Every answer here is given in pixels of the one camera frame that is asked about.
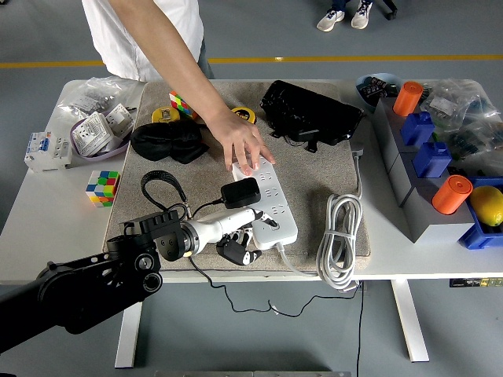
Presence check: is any white power strip cable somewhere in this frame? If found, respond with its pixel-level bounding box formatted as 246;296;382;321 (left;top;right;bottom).
277;147;365;294

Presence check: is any thin black adapter cord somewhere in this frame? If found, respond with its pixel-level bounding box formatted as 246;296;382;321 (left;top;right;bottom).
188;198;358;318

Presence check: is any grey-brown mat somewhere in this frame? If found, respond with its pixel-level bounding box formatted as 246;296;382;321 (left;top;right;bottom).
102;80;373;273

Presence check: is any person's left hand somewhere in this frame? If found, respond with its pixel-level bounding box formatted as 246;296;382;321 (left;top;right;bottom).
204;108;276;177

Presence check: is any black circuit board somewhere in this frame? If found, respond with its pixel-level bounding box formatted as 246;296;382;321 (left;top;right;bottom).
360;76;389;102

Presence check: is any stickerless Rubik's cube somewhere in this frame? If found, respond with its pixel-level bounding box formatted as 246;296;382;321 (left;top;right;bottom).
85;169;121;208

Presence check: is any black hanging cable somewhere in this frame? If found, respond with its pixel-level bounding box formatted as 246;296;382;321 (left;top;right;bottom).
355;280;365;377

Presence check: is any grey block holder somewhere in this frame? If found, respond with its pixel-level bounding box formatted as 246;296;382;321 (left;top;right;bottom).
372;96;476;245

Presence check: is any black eye mask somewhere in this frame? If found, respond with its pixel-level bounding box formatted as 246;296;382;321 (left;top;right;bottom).
130;119;211;165

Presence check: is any yellow lemon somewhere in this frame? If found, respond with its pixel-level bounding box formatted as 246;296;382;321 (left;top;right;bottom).
469;185;503;227

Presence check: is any blue block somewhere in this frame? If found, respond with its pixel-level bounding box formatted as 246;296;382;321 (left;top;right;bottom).
411;141;453;179
399;111;435;148

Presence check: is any white sneaker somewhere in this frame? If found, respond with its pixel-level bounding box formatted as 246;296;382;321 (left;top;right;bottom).
351;2;373;31
316;8;346;32

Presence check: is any person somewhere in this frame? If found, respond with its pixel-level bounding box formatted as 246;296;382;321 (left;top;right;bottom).
81;0;215;82

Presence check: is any white circuit breaker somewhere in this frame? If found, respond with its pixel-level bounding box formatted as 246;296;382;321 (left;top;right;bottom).
24;130;74;174

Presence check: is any white power strip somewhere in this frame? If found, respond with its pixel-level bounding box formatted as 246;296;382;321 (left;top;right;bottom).
231;156;299;250

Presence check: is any blue storage bin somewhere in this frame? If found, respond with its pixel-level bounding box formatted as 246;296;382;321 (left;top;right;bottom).
457;175;503;251

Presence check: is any clear bag of electronic parts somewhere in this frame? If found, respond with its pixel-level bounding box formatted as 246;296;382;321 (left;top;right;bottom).
439;117;503;164
420;78;494;130

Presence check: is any white wall socket large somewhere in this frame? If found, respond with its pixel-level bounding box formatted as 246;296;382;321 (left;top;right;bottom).
72;111;116;156

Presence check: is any yellow tape measure with sticker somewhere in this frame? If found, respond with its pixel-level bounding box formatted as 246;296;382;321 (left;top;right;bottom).
151;106;180;123

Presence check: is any light blue bowl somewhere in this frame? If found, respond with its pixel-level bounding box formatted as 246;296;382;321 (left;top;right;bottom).
354;72;405;113

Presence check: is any black plastic tray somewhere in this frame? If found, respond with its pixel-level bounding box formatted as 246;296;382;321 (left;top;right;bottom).
259;79;365;152

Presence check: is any clear bag of metal parts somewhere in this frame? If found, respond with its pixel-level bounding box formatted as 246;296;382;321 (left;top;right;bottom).
54;75;145;123

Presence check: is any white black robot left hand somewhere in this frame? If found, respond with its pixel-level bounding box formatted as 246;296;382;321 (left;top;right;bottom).
192;207;281;268

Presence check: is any lilac bowl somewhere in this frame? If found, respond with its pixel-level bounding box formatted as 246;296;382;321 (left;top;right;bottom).
69;112;137;163

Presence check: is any black yellow label strip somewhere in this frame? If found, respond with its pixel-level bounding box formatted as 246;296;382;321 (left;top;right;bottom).
449;277;503;289

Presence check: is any white-edged Rubik's cube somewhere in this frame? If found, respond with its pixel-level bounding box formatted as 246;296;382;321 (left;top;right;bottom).
169;90;199;120

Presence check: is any yellow tape measure black label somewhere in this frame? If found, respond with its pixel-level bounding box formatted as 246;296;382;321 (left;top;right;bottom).
230;106;257;125

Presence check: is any orange cylinder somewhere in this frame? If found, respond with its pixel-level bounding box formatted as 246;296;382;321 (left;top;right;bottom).
431;174;474;216
392;80;424;118

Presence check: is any white table leg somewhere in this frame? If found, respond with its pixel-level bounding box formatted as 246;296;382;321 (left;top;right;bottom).
390;279;430;364
114;300;145;369

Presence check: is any white wall socket small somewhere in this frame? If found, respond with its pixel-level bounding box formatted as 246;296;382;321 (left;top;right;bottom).
105;102;136;137

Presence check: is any black plug adapter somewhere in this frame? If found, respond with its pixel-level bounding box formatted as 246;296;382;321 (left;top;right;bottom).
220;177;263;210

